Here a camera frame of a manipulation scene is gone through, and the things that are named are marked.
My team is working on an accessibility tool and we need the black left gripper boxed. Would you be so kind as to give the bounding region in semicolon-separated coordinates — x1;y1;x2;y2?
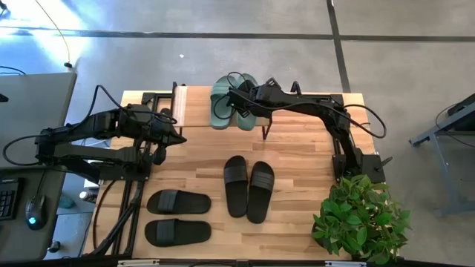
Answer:
148;118;188;148

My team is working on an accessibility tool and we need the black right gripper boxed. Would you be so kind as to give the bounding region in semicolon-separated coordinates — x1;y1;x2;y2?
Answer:
228;79;269;119

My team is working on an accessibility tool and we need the small white bottle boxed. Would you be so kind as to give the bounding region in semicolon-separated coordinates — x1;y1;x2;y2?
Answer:
79;189;98;204

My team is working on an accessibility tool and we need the teal round object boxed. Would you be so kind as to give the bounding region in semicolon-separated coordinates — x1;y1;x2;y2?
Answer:
58;194;77;210

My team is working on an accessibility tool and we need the black computer mouse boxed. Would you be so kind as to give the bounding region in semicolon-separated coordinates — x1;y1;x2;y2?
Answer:
24;194;48;231

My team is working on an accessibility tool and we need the green potted plant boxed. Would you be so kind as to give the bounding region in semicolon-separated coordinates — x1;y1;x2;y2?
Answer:
311;174;411;266

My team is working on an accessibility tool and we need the black keyboard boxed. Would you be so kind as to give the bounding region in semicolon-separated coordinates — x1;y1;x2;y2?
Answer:
0;179;19;222

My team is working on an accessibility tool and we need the dark grey desk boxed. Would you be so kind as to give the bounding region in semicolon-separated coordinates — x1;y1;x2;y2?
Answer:
0;168;65;263

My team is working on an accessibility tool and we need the grey side table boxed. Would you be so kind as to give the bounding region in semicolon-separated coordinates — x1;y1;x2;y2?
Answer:
410;92;475;217

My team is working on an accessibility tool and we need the wooden shelf with black frame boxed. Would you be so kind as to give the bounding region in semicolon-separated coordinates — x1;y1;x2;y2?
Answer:
167;82;274;141

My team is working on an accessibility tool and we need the black metal rig frame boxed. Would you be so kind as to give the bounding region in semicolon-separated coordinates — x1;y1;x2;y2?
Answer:
85;90;352;257

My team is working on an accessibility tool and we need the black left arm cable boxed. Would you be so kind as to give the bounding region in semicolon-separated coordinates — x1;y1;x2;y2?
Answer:
2;84;178;167

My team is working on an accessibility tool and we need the silver metal bracket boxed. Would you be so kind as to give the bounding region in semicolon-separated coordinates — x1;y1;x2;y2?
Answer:
324;260;367;267
117;259;160;267

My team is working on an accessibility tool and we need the thin yellow cable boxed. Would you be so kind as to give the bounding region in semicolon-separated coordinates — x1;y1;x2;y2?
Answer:
35;0;73;70

